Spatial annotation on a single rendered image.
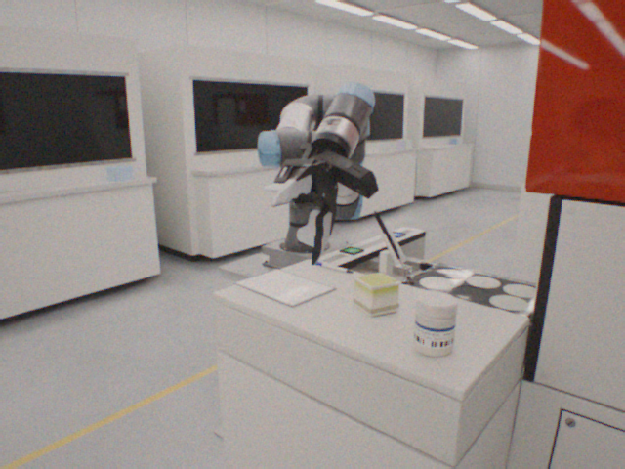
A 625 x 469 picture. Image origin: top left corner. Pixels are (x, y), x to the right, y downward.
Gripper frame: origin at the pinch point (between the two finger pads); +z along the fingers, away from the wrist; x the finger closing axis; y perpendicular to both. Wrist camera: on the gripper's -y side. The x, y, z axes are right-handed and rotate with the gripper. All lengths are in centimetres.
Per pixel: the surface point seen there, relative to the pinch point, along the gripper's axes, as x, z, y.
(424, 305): -19.4, -2.1, -15.3
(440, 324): -22.1, -0.2, -18.1
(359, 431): -35.6, 17.9, -4.8
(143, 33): -72, -285, 356
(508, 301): -64, -30, -22
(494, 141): -581, -671, 126
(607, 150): -17, -36, -41
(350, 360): -24.8, 8.4, -3.1
